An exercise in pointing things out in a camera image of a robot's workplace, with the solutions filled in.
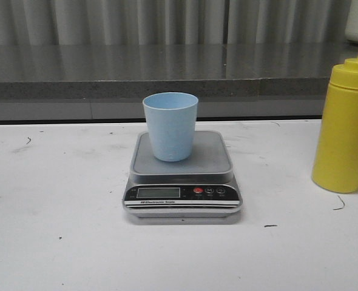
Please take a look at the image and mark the light blue plastic cup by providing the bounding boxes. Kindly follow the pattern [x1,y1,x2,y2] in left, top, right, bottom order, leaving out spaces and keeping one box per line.
[143,92,198,162]

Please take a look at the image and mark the grey stone counter ledge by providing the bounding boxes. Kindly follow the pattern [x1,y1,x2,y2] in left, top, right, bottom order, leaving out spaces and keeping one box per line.
[0,42,358,102]

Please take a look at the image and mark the yellow squeeze bottle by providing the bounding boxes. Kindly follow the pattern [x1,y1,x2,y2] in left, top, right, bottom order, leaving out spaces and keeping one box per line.
[311,55,358,193]

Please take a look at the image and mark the silver digital kitchen scale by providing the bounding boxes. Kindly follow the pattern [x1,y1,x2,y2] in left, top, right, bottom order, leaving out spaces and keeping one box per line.
[122,130,243,220]

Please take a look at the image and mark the white pleated curtain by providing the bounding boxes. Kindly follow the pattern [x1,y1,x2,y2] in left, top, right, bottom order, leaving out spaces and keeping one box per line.
[0,1,351,45]

